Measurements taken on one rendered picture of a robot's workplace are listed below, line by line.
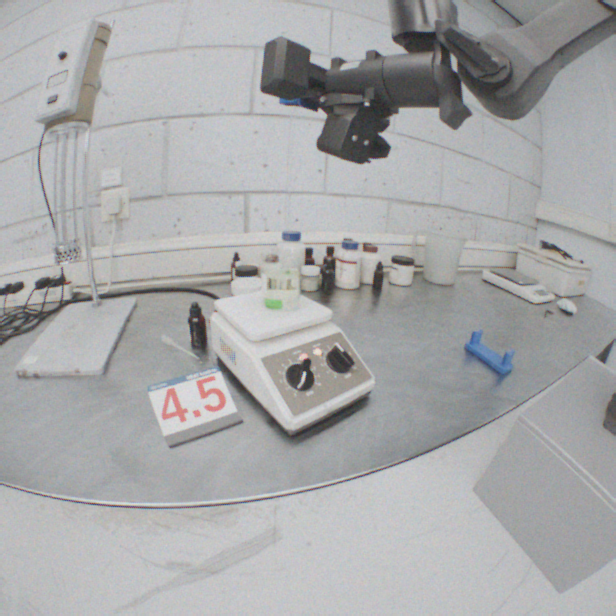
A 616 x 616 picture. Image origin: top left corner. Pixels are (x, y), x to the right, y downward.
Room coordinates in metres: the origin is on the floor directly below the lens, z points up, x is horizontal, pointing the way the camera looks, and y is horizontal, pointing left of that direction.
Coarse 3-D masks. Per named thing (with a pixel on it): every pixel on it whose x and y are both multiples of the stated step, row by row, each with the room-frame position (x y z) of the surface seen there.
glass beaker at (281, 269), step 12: (264, 252) 0.35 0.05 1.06; (276, 252) 0.39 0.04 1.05; (288, 252) 0.39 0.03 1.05; (300, 252) 0.38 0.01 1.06; (264, 264) 0.35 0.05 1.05; (276, 264) 0.34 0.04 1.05; (288, 264) 0.34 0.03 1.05; (300, 264) 0.36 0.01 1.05; (264, 276) 0.35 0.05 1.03; (276, 276) 0.34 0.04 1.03; (288, 276) 0.34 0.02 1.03; (300, 276) 0.36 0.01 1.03; (264, 288) 0.35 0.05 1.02; (276, 288) 0.34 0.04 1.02; (288, 288) 0.34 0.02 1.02; (300, 288) 0.36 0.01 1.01; (264, 300) 0.35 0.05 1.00; (276, 300) 0.34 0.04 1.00; (288, 300) 0.34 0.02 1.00
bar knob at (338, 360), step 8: (336, 344) 0.30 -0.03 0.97; (328, 352) 0.30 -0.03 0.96; (336, 352) 0.30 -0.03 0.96; (344, 352) 0.29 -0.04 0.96; (328, 360) 0.29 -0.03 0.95; (336, 360) 0.30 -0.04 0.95; (344, 360) 0.29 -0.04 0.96; (352, 360) 0.29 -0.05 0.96; (336, 368) 0.29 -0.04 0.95; (344, 368) 0.29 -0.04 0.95
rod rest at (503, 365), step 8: (472, 336) 0.42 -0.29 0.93; (480, 336) 0.42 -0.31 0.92; (472, 344) 0.42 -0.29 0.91; (480, 344) 0.42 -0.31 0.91; (472, 352) 0.41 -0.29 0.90; (480, 352) 0.39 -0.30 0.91; (488, 352) 0.39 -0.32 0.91; (512, 352) 0.35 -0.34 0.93; (488, 360) 0.37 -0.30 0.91; (496, 360) 0.36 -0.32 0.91; (504, 360) 0.34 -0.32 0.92; (496, 368) 0.35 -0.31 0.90; (504, 368) 0.34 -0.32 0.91
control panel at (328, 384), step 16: (336, 336) 0.33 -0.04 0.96; (288, 352) 0.29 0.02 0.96; (304, 352) 0.30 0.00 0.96; (352, 352) 0.32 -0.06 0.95; (272, 368) 0.26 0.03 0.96; (320, 368) 0.28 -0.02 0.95; (352, 368) 0.30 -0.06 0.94; (288, 384) 0.25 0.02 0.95; (320, 384) 0.26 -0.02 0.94; (336, 384) 0.27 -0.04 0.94; (352, 384) 0.28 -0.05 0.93; (288, 400) 0.24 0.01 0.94; (304, 400) 0.24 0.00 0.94; (320, 400) 0.25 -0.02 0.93
